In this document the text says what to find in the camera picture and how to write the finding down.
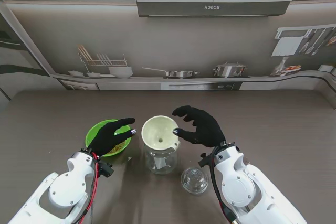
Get cream plastic funnel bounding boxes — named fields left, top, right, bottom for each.
left=141, top=115, right=182, bottom=151

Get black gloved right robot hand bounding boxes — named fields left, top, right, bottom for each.
left=172, top=105, right=227, bottom=148

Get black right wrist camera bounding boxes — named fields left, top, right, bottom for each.
left=198, top=152, right=211, bottom=167

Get green plastic bowl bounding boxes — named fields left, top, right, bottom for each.
left=85, top=119, right=133, bottom=157

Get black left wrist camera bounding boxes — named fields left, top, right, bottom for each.
left=98, top=161, right=115, bottom=179

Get clear glass jar lid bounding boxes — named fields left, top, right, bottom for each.
left=180, top=166, right=210, bottom=196

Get clear glass jar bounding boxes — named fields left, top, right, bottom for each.
left=143, top=145, right=179, bottom=175

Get red and black arm cable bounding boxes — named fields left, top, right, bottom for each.
left=67, top=150, right=102, bottom=224

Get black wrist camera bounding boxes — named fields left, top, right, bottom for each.
left=98, top=161, right=115, bottom=179
left=198, top=152, right=211, bottom=167

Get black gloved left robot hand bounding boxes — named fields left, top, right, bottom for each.
left=86, top=118, right=138, bottom=156

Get mung beans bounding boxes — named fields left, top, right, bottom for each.
left=106, top=141, right=126, bottom=156

